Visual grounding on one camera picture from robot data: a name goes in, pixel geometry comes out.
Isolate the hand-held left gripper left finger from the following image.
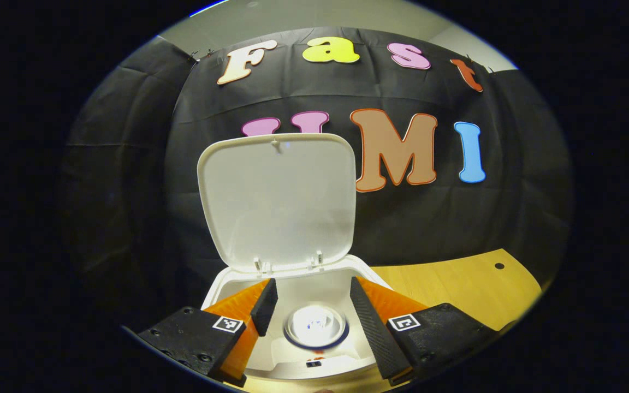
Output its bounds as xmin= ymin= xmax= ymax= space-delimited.
xmin=136 ymin=277 xmax=279 ymax=389

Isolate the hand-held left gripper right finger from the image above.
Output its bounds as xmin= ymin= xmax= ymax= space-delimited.
xmin=349 ymin=276 xmax=499 ymax=386

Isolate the white desktop garbage bin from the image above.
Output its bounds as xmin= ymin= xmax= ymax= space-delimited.
xmin=197 ymin=133 xmax=398 ymax=383

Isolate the wooden desktop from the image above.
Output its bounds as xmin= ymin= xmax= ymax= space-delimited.
xmin=224 ymin=248 xmax=543 ymax=393

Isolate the black backdrop cloth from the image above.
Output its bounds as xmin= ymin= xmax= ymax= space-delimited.
xmin=58 ymin=27 xmax=574 ymax=328

